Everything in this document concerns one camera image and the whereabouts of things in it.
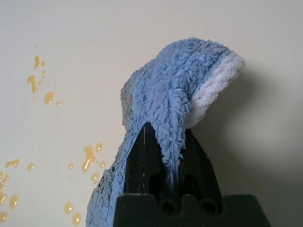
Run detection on blue terry rag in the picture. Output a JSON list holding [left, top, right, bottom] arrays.
[[87, 35, 247, 227]]

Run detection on yellow liquid spill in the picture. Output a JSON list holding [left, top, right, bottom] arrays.
[[0, 44, 107, 226]]

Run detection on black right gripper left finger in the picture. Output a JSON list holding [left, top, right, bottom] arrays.
[[123, 124, 166, 196]]

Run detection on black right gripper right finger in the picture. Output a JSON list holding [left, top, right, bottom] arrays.
[[179, 129, 223, 196]]

